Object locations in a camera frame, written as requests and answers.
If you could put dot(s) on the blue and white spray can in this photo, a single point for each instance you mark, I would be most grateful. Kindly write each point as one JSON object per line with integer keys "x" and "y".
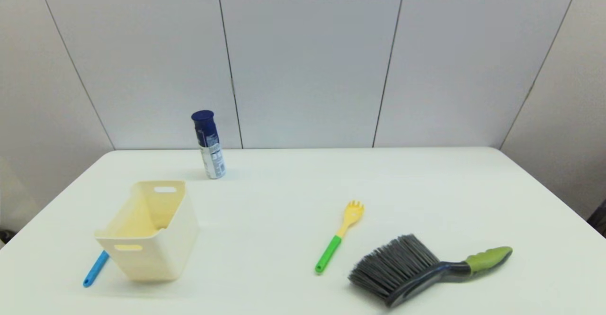
{"x": 211, "y": 154}

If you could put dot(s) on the cream plastic storage basket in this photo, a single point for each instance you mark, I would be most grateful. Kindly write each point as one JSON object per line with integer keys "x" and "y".
{"x": 156, "y": 253}

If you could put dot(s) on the dark object beside table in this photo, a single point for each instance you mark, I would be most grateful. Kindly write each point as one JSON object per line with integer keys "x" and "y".
{"x": 600, "y": 220}

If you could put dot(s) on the small dark object on floor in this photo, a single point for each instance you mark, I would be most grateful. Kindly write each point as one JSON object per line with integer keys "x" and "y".
{"x": 5, "y": 236}

